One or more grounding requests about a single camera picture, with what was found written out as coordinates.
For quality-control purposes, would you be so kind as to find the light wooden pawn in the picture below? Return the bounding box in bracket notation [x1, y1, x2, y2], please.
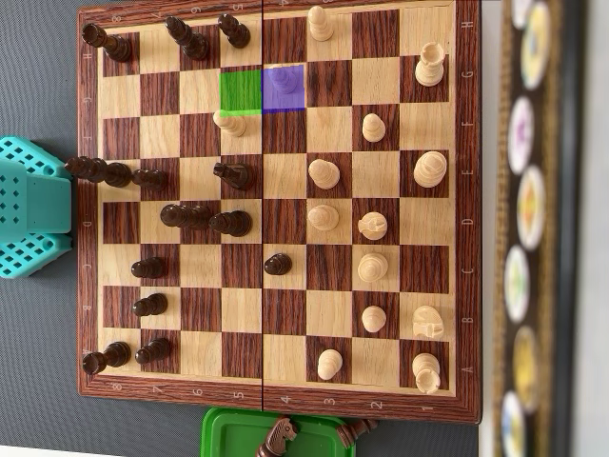
[306, 5, 334, 43]
[212, 109, 247, 138]
[362, 112, 387, 143]
[362, 305, 387, 333]
[273, 66, 299, 96]
[317, 348, 344, 381]
[307, 158, 342, 190]

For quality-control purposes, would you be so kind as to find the dark wooden chess piece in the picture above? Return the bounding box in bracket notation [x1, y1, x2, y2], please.
[335, 418, 380, 448]

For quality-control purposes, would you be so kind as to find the light pawn row D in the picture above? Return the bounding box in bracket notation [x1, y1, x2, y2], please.
[306, 204, 341, 233]

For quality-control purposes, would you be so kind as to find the dark wooden pawn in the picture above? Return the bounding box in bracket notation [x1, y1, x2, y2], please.
[132, 292, 168, 318]
[131, 169, 168, 189]
[134, 337, 171, 366]
[130, 257, 167, 280]
[264, 252, 293, 277]
[217, 12, 251, 50]

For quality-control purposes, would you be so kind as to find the dark wooden bishop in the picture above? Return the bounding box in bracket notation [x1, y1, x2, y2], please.
[208, 209, 252, 237]
[165, 15, 209, 62]

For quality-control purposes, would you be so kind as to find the dark wooden knight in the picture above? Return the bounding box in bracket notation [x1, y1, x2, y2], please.
[212, 161, 253, 191]
[255, 414, 300, 457]

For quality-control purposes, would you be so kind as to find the dark wooden queen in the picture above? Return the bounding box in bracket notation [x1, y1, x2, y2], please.
[160, 203, 213, 230]

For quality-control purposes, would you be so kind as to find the light wooden king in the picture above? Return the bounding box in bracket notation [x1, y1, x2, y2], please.
[412, 150, 447, 189]

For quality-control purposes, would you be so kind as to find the light wooden knight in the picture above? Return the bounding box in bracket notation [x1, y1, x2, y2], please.
[411, 305, 445, 340]

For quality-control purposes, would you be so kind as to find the wooden folding chessboard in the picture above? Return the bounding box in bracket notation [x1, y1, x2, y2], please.
[75, 0, 482, 426]

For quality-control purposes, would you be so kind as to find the light wooden rook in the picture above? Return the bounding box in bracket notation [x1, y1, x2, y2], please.
[414, 41, 447, 88]
[411, 352, 442, 395]

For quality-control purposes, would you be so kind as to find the dark wooden king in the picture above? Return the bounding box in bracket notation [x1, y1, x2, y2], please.
[64, 156, 134, 189]

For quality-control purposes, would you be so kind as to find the green plastic tray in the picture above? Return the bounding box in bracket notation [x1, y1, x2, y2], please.
[199, 407, 357, 457]

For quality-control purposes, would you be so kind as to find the round colourful disc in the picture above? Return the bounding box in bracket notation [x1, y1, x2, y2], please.
[500, 390, 527, 457]
[516, 165, 546, 252]
[502, 245, 532, 323]
[512, 326, 540, 414]
[512, 0, 534, 30]
[521, 2, 552, 91]
[506, 96, 535, 176]

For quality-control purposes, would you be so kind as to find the dark wooden rook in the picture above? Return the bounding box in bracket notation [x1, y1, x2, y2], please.
[81, 341, 132, 375]
[81, 22, 133, 63]

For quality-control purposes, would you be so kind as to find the dark framed decorated panel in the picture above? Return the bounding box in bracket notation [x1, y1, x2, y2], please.
[492, 0, 586, 457]

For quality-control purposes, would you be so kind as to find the dark grey textured mat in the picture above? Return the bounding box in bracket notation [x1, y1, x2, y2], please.
[0, 0, 481, 457]

